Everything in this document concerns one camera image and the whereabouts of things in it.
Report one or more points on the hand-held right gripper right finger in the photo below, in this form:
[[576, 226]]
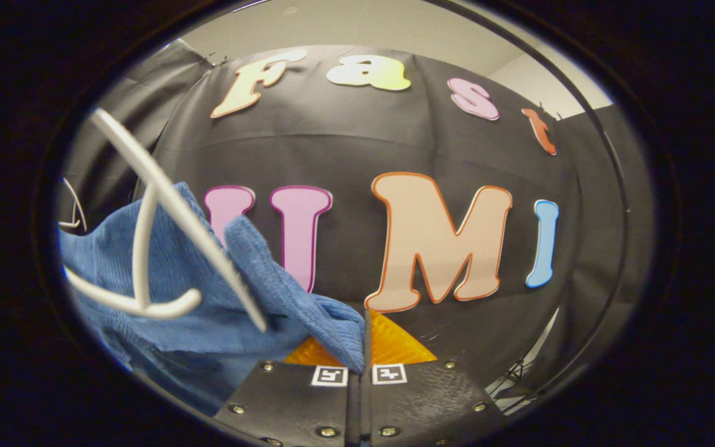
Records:
[[419, 403]]

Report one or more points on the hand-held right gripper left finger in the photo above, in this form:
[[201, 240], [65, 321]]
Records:
[[295, 403]]

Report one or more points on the white plastic hanger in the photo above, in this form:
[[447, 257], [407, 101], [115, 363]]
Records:
[[82, 217], [165, 186]]

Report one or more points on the black tripod stand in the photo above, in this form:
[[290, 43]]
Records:
[[514, 372]]

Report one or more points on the black backdrop cloth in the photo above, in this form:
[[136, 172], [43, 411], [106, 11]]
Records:
[[357, 149]]

